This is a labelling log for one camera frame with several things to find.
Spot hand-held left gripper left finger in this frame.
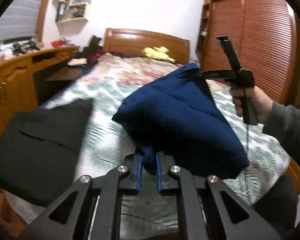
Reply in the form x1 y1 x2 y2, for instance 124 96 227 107
19 152 144 240

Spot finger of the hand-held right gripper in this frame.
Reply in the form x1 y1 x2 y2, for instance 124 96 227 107
187 71 238 80
216 36 243 72

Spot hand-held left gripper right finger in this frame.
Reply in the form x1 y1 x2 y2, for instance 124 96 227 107
155 151 282 240

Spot navy blue suit jacket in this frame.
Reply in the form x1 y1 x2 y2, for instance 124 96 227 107
112 63 250 180

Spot person's right forearm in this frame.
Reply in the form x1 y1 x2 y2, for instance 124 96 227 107
262 102 300 180

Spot person's right hand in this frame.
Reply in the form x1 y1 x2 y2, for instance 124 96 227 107
231 85 273 126

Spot wooden louvred wardrobe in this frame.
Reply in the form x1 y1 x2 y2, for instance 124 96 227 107
196 0 298 105

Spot leaf print bedsheet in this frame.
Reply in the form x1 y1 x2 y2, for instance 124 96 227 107
39 80 290 220

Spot yellow plush toy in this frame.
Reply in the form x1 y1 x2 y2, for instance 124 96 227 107
142 46 177 63

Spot floral blanket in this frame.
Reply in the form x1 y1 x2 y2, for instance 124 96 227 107
79 52 188 90

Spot wooden bed headboard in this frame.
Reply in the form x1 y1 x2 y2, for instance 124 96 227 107
104 28 190 65

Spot black folded garment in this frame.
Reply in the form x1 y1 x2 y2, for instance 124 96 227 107
0 99 93 208

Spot person's leg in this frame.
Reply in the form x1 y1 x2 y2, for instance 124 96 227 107
250 174 300 233

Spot dark wooden pull-out tray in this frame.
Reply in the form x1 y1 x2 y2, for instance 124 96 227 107
46 66 87 82

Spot dark brown chair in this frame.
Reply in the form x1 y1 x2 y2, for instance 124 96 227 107
86 35 103 63

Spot wooden desk cabinet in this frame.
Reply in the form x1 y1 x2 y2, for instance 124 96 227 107
0 45 79 230

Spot black small tripod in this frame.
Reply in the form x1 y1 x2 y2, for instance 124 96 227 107
27 40 42 50
12 43 28 54

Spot black binders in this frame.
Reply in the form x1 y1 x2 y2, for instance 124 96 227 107
57 1 67 22

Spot grey window blind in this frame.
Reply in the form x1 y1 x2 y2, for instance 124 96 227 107
0 0 52 42

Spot black gripper cord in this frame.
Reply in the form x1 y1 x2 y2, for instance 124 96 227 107
242 124 252 173

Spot white wall shelf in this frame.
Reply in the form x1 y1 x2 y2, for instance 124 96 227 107
55 0 97 23

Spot wooden window frame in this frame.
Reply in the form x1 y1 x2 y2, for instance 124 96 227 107
35 0 57 43

